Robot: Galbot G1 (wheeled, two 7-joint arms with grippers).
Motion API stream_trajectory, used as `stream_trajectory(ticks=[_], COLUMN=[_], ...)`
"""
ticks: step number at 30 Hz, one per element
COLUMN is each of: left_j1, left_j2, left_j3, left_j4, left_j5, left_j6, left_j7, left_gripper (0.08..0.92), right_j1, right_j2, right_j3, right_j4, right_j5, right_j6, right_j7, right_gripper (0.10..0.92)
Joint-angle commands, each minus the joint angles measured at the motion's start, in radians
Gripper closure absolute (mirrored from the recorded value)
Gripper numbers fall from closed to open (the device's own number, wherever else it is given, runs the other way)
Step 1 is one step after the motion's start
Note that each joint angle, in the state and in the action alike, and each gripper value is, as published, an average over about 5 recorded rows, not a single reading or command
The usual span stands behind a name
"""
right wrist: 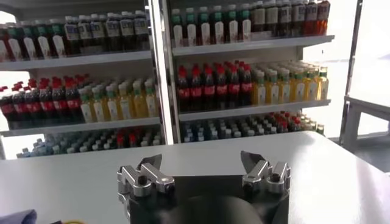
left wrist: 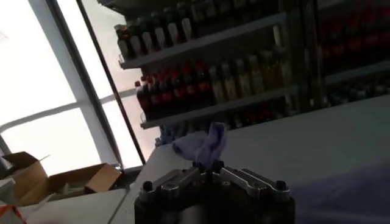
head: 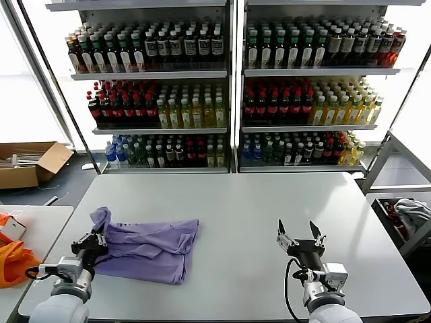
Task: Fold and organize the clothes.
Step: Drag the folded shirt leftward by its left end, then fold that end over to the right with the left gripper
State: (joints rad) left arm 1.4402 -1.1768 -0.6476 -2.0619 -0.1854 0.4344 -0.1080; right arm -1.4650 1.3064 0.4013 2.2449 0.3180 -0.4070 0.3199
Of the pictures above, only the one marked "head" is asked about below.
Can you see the small white carton box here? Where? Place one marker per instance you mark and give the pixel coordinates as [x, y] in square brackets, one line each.
[14, 229]

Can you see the grey metal shelving unit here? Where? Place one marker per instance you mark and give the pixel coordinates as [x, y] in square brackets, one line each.
[232, 101]
[240, 101]

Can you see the grey metal rack frame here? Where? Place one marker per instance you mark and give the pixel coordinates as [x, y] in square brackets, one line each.
[379, 162]

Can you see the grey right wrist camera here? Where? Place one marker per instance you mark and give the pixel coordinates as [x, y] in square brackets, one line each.
[336, 276]

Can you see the green-capped dark drink bottle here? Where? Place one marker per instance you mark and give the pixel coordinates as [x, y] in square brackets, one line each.
[253, 51]
[281, 51]
[266, 51]
[321, 51]
[307, 51]
[294, 51]

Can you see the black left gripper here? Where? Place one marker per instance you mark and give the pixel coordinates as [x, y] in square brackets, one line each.
[89, 249]

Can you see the small yellow juice bottle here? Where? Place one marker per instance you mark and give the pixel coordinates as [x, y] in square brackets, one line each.
[360, 152]
[349, 153]

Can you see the white plastic strips bundle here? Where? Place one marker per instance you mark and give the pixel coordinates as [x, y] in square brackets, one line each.
[29, 157]

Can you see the dark grey storage bin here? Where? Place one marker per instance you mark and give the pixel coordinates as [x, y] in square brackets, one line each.
[379, 211]

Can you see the thin black frame pole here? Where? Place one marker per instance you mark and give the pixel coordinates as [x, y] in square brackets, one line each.
[59, 88]
[404, 101]

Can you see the dark bottle beige label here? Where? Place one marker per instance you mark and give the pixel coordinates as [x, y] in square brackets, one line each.
[349, 47]
[335, 47]

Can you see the pale green juice bottle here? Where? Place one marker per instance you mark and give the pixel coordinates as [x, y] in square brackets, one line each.
[221, 156]
[211, 157]

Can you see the blue water bottle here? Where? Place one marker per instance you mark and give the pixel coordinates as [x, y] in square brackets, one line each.
[258, 151]
[247, 151]
[122, 158]
[110, 157]

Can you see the small dark bottle white label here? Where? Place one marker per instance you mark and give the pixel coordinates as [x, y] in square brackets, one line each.
[299, 157]
[161, 158]
[289, 157]
[151, 158]

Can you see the open cardboard box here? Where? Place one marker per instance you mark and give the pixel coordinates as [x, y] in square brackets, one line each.
[21, 177]

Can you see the purple t-shirt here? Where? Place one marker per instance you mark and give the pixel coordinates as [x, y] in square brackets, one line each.
[151, 249]

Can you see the small cola bottle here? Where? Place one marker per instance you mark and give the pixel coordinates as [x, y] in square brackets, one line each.
[339, 148]
[202, 152]
[329, 148]
[191, 152]

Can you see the orange fabric bag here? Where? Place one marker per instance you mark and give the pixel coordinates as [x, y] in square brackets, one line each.
[17, 269]

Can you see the short grey metal bar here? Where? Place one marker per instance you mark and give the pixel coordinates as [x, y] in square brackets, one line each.
[51, 201]

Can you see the crumpled grey garment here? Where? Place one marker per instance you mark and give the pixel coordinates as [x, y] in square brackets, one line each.
[415, 212]

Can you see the dark bottle navy label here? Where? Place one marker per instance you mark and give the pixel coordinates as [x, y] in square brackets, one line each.
[176, 47]
[191, 47]
[217, 46]
[204, 46]
[163, 47]
[151, 47]

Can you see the cola bottle red cap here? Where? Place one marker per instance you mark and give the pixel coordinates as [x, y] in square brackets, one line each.
[262, 108]
[250, 108]
[273, 108]
[129, 111]
[297, 108]
[152, 111]
[308, 108]
[285, 108]
[95, 111]
[118, 111]
[141, 111]
[106, 111]

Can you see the red drink bottle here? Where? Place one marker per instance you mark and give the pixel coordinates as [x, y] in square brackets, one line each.
[388, 46]
[400, 46]

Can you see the grey metal shelf board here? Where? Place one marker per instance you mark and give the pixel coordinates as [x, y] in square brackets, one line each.
[320, 72]
[303, 128]
[149, 75]
[297, 169]
[159, 131]
[162, 171]

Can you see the yellow juice bottle green cap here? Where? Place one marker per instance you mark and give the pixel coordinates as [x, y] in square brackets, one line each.
[377, 111]
[355, 113]
[343, 113]
[221, 116]
[164, 116]
[319, 113]
[366, 113]
[331, 113]
[209, 116]
[175, 116]
[187, 116]
[198, 116]

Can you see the brown tea bottle white label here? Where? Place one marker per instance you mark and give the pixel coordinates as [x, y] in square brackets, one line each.
[112, 58]
[138, 58]
[74, 58]
[87, 58]
[99, 58]
[125, 58]

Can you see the green tinted bottle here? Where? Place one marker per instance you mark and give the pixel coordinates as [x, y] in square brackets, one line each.
[279, 152]
[269, 152]
[133, 157]

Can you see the wide grey frame beam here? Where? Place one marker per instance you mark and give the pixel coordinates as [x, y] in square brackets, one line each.
[35, 68]

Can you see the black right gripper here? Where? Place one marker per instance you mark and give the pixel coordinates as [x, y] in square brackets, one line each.
[308, 250]

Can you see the small dark bottle grey label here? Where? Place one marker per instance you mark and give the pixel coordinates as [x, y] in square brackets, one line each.
[309, 150]
[171, 153]
[180, 153]
[319, 149]

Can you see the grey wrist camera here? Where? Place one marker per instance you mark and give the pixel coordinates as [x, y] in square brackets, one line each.
[69, 268]
[336, 276]

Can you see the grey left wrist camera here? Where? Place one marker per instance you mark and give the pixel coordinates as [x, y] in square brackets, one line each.
[69, 268]

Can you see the crumpled red garment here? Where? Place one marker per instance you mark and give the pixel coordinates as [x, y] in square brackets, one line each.
[391, 207]

